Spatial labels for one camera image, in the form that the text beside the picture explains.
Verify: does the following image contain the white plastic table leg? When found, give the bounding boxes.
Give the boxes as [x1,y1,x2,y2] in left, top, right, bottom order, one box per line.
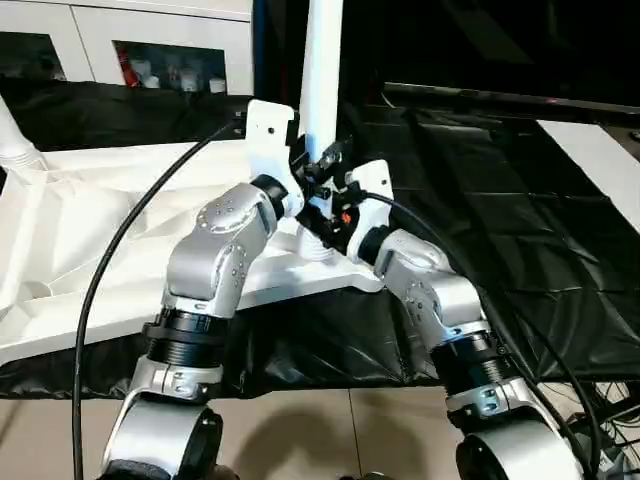
[297,0,347,264]
[0,95,47,173]

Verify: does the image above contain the white plastic table top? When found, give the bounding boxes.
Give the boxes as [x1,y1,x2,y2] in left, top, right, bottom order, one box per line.
[0,140,387,367]

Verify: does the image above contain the small bottles behind glass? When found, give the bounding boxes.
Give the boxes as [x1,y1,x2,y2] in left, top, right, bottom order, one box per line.
[113,43,227,93]

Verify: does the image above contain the black plastic mat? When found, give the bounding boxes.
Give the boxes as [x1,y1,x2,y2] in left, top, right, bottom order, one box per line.
[0,78,640,401]

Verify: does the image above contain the white cabinet with glass doors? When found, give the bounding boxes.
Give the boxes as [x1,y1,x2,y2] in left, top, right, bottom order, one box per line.
[0,0,257,96]

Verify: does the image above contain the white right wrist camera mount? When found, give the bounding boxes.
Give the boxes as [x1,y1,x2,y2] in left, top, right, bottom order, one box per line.
[344,157,394,265]

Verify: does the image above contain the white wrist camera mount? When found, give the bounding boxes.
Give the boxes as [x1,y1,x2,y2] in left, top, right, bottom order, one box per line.
[344,157,394,265]
[242,99,303,206]

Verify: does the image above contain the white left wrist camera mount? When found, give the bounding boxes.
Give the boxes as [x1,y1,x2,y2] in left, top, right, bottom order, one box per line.
[242,99,303,206]

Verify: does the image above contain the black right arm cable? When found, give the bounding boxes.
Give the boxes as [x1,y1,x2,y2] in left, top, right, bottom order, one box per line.
[362,192,603,476]

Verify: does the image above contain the dark metal rail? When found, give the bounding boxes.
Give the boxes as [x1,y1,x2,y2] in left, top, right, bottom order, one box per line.
[384,82,640,114]

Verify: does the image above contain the black floor cables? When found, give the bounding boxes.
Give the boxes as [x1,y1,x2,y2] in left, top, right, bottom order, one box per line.
[585,378,640,456]

